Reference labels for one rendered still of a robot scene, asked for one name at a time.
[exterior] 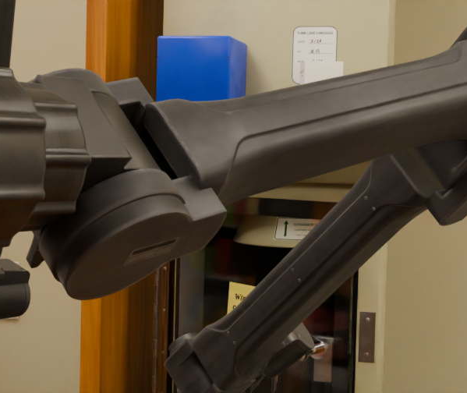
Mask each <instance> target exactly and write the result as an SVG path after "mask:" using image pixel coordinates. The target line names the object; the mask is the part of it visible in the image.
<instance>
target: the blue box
mask: <svg viewBox="0 0 467 393"><path fill-rule="evenodd" d="M246 57H247V45H246V44H245V43H243V42H241V41H239V40H237V39H235V38H233V37H230V36H159V37H158V38H157V95H156V102H158V101H165V100H169V99H183V100H187V101H217V100H225V99H232V98H237V97H245V96H246V65H247V63H246Z"/></svg>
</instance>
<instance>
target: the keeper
mask: <svg viewBox="0 0 467 393"><path fill-rule="evenodd" d="M375 328H376V312H365V311H360V313H359V359H358V361H359V362H367V363H374V352H375Z"/></svg>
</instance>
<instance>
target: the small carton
mask: <svg viewBox="0 0 467 393"><path fill-rule="evenodd" d="M343 64H344V62H329V61H304V62H302V63H301V64H300V85H301V84H305V83H312V82H316V81H320V80H326V79H330V78H334V77H338V76H343Z"/></svg>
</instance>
